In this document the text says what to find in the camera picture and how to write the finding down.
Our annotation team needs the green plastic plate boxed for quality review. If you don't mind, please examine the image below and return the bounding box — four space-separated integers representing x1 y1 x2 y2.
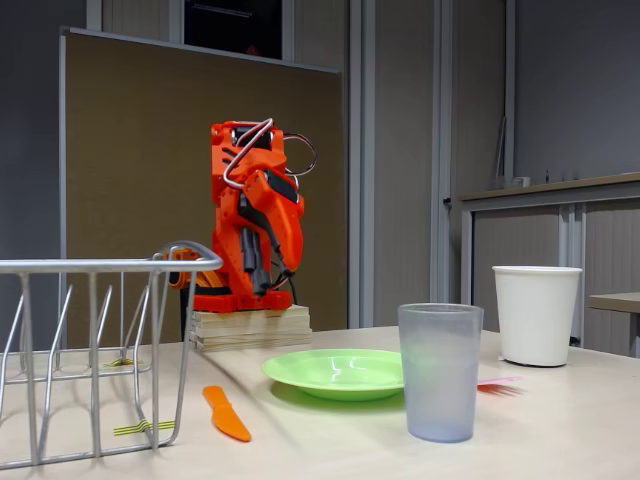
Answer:
261 348 405 402

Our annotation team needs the orange plastic knife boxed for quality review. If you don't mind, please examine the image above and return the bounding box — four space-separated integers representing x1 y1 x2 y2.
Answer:
202 384 253 444

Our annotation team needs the translucent plastic tumbler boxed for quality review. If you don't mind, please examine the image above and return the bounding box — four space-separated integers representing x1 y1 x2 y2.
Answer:
397 302 485 444

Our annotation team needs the pink plastic fork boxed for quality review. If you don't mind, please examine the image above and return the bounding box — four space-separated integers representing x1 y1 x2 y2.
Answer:
477 375 525 397

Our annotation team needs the orange table clamp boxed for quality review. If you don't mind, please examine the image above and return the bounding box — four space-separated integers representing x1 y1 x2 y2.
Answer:
152 247 234 296

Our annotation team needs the plywood base block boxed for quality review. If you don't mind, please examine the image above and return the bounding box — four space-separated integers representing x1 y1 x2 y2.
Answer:
189 303 314 354

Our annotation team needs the brown partition board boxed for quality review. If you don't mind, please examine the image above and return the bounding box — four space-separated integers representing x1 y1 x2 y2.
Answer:
58 25 349 346

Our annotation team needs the dark glass window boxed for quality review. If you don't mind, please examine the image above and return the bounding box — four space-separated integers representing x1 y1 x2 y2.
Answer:
183 0 284 60

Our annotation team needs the leaning grey strip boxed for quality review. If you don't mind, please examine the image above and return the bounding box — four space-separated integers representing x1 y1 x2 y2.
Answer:
493 116 509 190

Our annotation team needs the white paper cup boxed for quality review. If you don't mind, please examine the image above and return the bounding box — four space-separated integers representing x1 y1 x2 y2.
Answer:
491 265 584 368

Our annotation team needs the grey shutter cabinet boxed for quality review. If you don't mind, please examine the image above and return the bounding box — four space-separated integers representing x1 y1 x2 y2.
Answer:
459 171 640 359

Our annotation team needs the grey side desk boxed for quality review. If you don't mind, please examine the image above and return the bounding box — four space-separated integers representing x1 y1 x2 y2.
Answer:
588 292 640 359

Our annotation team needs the white red servo cable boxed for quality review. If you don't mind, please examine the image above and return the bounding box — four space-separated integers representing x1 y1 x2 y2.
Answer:
223 117 319 192

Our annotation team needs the metal wire dish rack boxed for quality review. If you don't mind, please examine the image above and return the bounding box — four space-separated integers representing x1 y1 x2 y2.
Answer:
0 239 224 471

